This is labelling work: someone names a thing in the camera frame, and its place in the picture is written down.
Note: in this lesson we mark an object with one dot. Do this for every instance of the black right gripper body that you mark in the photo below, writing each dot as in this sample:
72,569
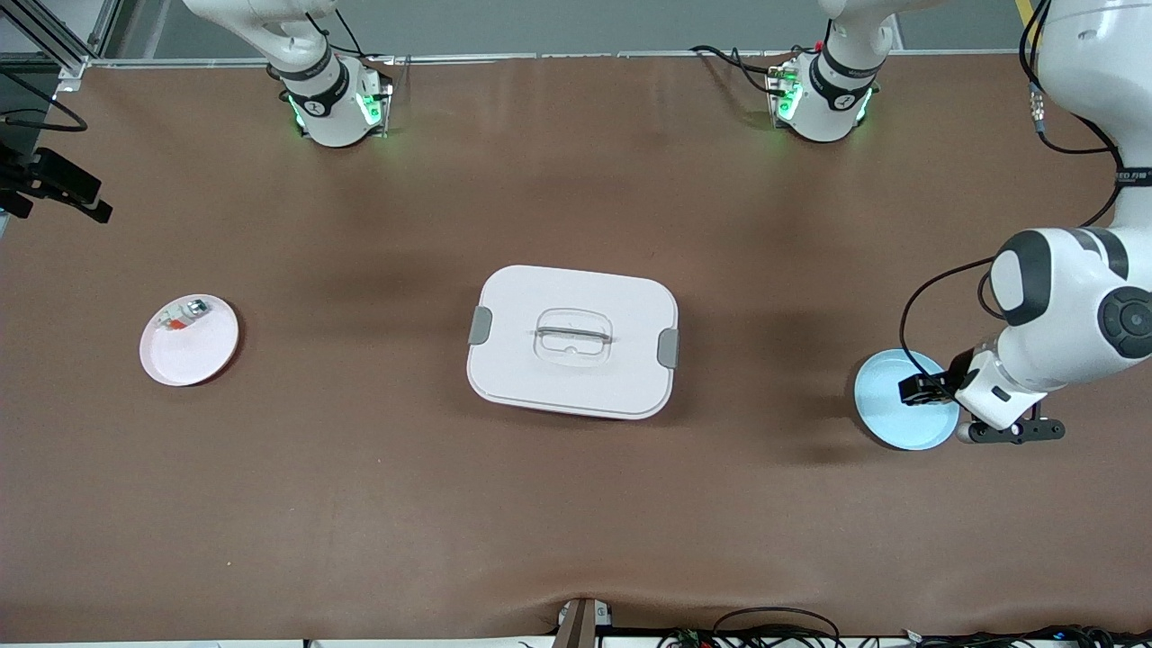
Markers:
27,179

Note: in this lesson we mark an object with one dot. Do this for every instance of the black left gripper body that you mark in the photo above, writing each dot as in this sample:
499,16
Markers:
952,372

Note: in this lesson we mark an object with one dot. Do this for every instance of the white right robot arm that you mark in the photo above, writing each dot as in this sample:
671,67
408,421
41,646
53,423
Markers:
328,112

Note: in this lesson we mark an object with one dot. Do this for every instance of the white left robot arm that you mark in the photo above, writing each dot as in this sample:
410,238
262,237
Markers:
1071,306

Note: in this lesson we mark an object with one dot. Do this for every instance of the light blue round plate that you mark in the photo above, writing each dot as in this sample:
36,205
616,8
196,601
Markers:
886,405

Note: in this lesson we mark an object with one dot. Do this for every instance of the pink round plate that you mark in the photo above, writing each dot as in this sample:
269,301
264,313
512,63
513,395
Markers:
193,355

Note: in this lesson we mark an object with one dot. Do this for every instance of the grey box latch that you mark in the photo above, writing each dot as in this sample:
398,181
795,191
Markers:
480,325
668,348

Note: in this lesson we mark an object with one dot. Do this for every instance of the white lidded storage box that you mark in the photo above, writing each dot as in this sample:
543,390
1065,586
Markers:
576,387

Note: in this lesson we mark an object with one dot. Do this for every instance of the white green push-button switch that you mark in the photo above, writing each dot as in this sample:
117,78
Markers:
184,315

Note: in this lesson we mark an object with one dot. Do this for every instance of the camera mounting post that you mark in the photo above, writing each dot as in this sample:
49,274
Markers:
580,625

